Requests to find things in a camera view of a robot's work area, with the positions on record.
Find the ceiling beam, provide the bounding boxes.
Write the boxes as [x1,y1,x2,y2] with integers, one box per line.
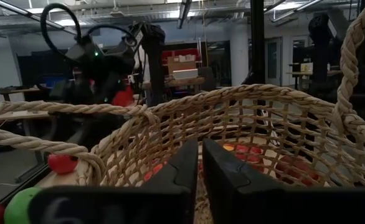
[178,0,192,29]

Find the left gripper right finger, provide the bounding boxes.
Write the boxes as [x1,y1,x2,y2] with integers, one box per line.
[202,138,365,224]

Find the black machine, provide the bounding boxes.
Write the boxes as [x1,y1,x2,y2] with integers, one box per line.
[308,14,338,86]

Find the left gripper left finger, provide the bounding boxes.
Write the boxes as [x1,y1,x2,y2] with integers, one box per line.
[29,139,199,224]

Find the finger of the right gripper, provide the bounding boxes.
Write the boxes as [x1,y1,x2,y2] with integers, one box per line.
[49,78,92,106]
[100,72,121,105]

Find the door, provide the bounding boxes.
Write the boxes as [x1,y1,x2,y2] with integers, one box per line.
[265,37,283,86]

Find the white box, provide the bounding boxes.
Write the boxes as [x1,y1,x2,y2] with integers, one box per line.
[172,68,199,80]

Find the dark workbench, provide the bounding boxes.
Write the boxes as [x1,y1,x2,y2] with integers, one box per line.
[0,86,43,102]

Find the ceiling light strip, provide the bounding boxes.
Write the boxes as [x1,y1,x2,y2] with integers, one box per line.
[269,0,323,22]

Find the small red round fruit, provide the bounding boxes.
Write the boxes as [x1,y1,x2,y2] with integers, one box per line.
[47,154,79,174]

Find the wooden table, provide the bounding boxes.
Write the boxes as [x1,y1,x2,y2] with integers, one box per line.
[141,77,206,94]

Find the blue screen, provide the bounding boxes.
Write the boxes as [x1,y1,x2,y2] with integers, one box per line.
[44,76,65,90]

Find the black cable loop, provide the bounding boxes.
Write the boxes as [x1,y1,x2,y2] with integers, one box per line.
[40,2,83,62]

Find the green apple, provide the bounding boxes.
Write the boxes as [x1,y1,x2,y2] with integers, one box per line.
[3,186,43,224]

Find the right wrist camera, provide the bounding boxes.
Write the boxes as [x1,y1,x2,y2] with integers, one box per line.
[64,42,88,62]

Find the woven wicker basket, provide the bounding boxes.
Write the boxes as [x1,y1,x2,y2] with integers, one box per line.
[0,0,365,224]

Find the black upright post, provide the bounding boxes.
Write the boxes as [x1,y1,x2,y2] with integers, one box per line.
[250,0,266,85]

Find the red storage bins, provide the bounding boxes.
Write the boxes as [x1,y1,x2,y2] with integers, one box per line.
[88,79,136,107]

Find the red apple with yellow patch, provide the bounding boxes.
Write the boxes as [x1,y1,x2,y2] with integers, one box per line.
[222,142,264,164]

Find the cardboard box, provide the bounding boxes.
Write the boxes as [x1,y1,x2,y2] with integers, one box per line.
[167,55,197,75]

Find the red storage rack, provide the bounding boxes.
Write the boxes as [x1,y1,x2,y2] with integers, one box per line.
[162,48,202,65]

